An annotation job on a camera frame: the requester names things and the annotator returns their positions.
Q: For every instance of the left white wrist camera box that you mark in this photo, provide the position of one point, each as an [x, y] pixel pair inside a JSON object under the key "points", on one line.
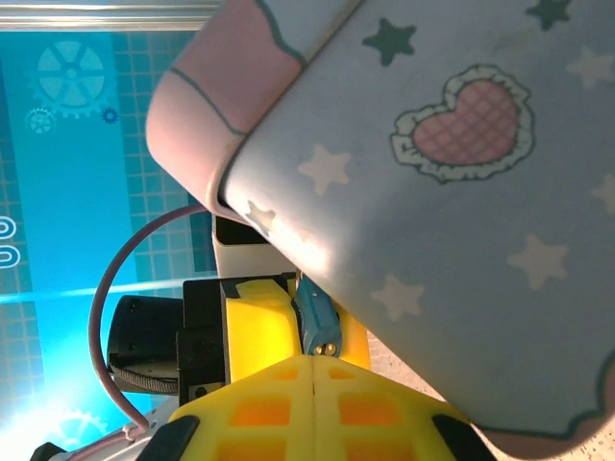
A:
{"points": [[240, 257]]}

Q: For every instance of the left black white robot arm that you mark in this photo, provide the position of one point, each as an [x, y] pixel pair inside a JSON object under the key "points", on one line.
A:
{"points": [[120, 453]]}

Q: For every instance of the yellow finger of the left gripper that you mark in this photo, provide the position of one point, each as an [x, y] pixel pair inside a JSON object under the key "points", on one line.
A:
{"points": [[355, 343], [259, 331]]}

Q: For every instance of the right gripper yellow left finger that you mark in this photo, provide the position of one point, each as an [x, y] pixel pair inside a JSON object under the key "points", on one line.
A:
{"points": [[250, 422]]}

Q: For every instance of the cartoon bunny tin box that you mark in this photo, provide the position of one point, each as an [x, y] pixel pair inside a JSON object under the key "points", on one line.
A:
{"points": [[432, 240]]}

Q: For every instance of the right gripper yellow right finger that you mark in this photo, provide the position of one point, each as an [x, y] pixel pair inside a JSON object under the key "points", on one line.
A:
{"points": [[375, 422]]}

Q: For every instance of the aluminium frame beam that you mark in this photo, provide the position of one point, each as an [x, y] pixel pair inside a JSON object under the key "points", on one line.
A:
{"points": [[96, 16]]}

